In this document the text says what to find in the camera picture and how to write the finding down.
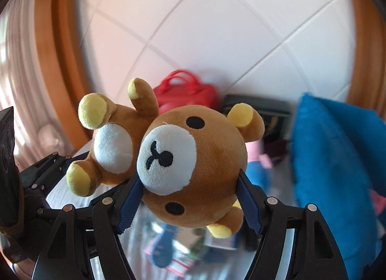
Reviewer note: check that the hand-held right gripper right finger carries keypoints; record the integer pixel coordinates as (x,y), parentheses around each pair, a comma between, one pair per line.
(251,207)

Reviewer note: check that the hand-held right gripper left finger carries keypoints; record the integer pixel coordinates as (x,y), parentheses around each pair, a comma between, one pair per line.
(129,207)

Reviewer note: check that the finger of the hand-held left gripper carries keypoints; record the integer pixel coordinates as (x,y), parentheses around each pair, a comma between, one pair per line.
(34,207)
(45,170)

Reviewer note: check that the brown bear plush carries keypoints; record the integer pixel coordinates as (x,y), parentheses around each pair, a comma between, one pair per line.
(193,159)

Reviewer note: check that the blue fabric storage bin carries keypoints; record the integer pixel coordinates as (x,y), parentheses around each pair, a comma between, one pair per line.
(331,153)

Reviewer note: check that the blue-clothed pig plush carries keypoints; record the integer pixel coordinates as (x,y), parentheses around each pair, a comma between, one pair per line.
(256,174)

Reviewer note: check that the dark maroon pouch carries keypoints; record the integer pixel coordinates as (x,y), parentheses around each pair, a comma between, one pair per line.
(276,149)

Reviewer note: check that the pale curtain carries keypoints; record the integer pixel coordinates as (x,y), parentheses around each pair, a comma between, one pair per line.
(21,72)

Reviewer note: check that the dark gift box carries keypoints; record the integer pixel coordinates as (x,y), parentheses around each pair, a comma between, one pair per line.
(271,108)

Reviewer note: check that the red toy suitcase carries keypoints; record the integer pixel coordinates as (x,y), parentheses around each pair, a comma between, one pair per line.
(187,93)

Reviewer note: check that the wooden wall frame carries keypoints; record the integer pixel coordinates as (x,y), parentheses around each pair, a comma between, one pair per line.
(60,57)

